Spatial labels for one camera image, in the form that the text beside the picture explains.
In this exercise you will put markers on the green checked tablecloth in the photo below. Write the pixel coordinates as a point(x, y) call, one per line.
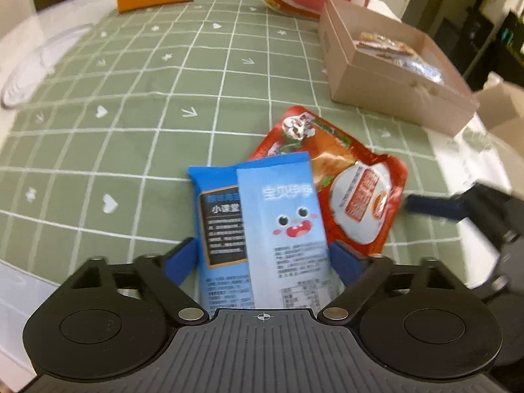
point(143, 90)

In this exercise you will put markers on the brown cardboard box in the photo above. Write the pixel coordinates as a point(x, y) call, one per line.
point(505, 106)
point(368, 86)

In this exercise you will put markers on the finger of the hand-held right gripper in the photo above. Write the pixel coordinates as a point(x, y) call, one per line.
point(434, 206)

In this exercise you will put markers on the clear biscuit packet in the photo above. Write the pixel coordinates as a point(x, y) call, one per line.
point(417, 70)

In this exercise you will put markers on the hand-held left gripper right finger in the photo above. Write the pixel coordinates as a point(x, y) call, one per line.
point(346, 263)

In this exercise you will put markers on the red and white snack packet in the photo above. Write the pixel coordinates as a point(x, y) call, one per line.
point(360, 196)

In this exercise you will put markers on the blue and white snack packet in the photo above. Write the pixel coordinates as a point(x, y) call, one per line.
point(286, 221)

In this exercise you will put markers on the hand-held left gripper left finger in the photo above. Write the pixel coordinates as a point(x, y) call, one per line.
point(180, 258)

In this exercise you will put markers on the clear barcode snack packet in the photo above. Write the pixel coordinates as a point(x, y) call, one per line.
point(382, 44)

